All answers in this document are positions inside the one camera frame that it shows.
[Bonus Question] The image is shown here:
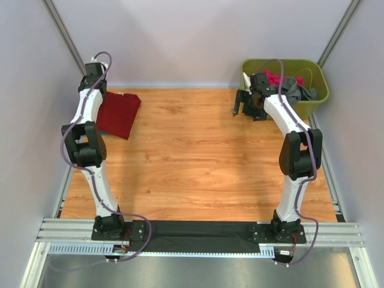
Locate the dark red t shirt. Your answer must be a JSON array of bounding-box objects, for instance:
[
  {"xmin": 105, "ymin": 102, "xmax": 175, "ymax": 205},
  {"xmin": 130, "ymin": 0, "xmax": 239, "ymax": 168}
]
[{"xmin": 96, "ymin": 92, "xmax": 141, "ymax": 140}]

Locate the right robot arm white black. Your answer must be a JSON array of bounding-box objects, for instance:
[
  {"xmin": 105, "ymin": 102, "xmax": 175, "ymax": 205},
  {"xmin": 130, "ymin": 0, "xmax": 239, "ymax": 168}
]
[{"xmin": 232, "ymin": 73, "xmax": 323, "ymax": 242}]

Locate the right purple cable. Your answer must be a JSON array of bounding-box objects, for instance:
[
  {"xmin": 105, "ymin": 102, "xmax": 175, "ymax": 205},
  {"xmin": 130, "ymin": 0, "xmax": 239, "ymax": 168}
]
[{"xmin": 254, "ymin": 58, "xmax": 320, "ymax": 268}]

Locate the grey t shirt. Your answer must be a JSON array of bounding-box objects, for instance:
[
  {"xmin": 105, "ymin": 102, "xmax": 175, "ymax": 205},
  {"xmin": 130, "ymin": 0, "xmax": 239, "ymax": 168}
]
[{"xmin": 281, "ymin": 85, "xmax": 318, "ymax": 107}]

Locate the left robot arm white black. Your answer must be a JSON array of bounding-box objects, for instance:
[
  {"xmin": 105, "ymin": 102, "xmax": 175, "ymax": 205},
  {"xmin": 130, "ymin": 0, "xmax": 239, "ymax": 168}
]
[{"xmin": 61, "ymin": 58, "xmax": 127, "ymax": 241}]

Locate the pink t shirt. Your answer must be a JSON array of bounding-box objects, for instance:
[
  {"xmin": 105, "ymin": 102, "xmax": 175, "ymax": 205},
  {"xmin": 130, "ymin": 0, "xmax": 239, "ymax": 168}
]
[{"xmin": 260, "ymin": 70, "xmax": 304, "ymax": 89}]

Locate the left aluminium corner post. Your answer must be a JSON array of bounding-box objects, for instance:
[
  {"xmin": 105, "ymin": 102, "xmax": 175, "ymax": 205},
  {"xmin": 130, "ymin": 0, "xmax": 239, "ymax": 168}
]
[{"xmin": 41, "ymin": 0, "xmax": 86, "ymax": 78}]

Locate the aluminium corner post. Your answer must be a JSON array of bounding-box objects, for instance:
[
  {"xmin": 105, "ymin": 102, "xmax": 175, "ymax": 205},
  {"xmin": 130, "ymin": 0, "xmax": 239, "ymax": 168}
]
[
  {"xmin": 317, "ymin": 0, "xmax": 364, "ymax": 67},
  {"xmin": 41, "ymin": 0, "xmax": 86, "ymax": 78}
]

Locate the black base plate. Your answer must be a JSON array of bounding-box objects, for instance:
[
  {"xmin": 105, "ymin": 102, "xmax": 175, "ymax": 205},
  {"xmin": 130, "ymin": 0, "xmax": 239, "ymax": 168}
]
[{"xmin": 91, "ymin": 220, "xmax": 307, "ymax": 254}]

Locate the purple cable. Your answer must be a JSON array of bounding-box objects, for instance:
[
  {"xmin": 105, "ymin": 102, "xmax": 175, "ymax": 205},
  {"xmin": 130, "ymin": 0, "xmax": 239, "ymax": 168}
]
[
  {"xmin": 254, "ymin": 58, "xmax": 320, "ymax": 268},
  {"xmin": 47, "ymin": 51, "xmax": 154, "ymax": 272}
]

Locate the right aluminium corner post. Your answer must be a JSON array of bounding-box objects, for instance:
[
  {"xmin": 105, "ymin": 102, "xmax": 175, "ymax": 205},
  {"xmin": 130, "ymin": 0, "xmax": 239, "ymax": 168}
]
[{"xmin": 317, "ymin": 0, "xmax": 364, "ymax": 67}]

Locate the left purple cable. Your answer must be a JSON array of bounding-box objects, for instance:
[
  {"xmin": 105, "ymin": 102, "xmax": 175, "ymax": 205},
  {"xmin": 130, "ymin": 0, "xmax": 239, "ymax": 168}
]
[{"xmin": 47, "ymin": 51, "xmax": 154, "ymax": 272}]

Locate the aluminium frame rail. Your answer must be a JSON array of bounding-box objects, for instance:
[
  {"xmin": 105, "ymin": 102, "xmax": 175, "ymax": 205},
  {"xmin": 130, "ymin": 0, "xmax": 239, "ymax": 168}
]
[{"xmin": 20, "ymin": 218, "xmax": 379, "ymax": 287}]

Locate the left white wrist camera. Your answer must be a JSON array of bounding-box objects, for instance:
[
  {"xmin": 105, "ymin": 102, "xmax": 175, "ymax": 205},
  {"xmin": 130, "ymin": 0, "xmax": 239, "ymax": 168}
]
[{"xmin": 91, "ymin": 57, "xmax": 109, "ymax": 69}]

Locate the olive green plastic bin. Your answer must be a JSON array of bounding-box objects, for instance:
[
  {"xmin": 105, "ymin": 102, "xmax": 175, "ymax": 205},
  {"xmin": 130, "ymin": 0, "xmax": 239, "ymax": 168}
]
[{"xmin": 241, "ymin": 59, "xmax": 329, "ymax": 120}]

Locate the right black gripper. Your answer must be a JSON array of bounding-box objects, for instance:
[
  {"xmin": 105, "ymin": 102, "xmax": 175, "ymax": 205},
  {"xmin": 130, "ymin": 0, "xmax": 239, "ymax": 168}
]
[{"xmin": 233, "ymin": 90, "xmax": 267, "ymax": 122}]

